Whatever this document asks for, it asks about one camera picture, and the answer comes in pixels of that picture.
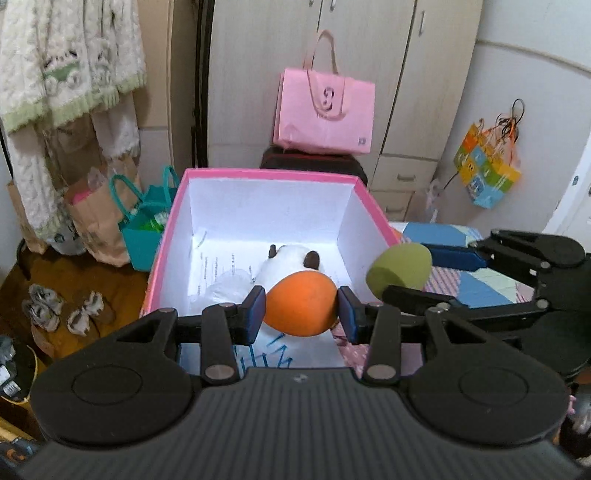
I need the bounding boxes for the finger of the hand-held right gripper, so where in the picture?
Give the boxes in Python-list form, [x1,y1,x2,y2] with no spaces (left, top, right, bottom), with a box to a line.
[382,285,550,324]
[425,237,550,282]

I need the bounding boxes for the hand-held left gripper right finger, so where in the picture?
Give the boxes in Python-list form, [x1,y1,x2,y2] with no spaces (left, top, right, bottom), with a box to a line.
[338,286,481,384]

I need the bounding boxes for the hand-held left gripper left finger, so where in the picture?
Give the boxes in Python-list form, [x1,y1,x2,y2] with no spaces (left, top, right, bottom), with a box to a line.
[115,285,267,385]

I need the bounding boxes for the green egg-shaped sponge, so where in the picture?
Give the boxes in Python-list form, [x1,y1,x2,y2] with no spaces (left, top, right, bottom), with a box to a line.
[366,244,433,300]

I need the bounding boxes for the pink floral cloth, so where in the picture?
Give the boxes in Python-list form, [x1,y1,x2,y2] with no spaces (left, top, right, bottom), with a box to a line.
[335,337,375,370]

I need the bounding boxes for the white plastic packet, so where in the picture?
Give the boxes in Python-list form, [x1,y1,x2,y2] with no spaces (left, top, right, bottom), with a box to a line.
[203,270,254,305]

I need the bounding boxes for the blue white tissue pack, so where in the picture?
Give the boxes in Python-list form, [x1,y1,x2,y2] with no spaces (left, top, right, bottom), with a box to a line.
[233,335,345,370]

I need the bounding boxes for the orange egg-shaped sponge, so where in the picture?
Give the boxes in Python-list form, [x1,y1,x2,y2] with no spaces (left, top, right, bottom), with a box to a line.
[267,271,339,337]

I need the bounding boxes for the white brown-patched plush toy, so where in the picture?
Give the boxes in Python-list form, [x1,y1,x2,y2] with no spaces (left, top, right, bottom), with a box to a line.
[253,244,333,296]

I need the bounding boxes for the pink cardboard box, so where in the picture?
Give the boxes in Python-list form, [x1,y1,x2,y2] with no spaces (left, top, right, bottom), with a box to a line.
[141,168,402,370]

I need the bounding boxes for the white hanging plastic bag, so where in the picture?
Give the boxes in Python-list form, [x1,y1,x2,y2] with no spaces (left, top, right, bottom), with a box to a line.
[425,180,439,222]

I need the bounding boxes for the printed paper sheet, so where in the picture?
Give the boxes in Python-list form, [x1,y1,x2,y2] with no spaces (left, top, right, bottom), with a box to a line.
[189,231,273,301]

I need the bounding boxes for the colourful gift bag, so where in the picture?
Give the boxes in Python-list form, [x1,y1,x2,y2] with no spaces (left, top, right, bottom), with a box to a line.
[453,99,527,209]

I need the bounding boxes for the white door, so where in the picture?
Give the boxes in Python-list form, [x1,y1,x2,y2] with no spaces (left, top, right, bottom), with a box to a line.
[542,157,591,236]

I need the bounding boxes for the teal tote bag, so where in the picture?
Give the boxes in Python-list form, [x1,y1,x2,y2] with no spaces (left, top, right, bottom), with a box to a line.
[108,166,181,272]

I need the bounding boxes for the green packet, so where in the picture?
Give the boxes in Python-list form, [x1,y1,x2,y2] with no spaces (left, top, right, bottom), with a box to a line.
[136,212,167,232]

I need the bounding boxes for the brown paper bag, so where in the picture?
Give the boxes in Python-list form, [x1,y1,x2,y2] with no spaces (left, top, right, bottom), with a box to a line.
[65,161,141,268]

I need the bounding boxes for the pink tote bag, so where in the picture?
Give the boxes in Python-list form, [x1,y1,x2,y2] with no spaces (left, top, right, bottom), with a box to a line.
[272,30,376,155]

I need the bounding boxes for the white printed plastic bag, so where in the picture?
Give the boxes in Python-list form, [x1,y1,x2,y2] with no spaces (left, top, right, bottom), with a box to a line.
[48,217,88,257]

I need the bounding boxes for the black clothes rack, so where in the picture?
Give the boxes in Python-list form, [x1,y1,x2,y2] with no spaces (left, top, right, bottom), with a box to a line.
[189,0,213,169]

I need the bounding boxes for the cream fluffy pyjama pants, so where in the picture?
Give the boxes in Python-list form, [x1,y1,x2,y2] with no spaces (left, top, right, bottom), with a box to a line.
[0,92,141,241]

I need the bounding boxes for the beige wardrobe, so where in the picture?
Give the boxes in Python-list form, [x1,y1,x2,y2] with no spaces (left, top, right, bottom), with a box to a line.
[205,0,483,222]

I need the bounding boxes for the cream fluffy pyjama jacket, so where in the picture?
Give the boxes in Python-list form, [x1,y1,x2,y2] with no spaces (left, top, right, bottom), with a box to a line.
[0,0,147,134]

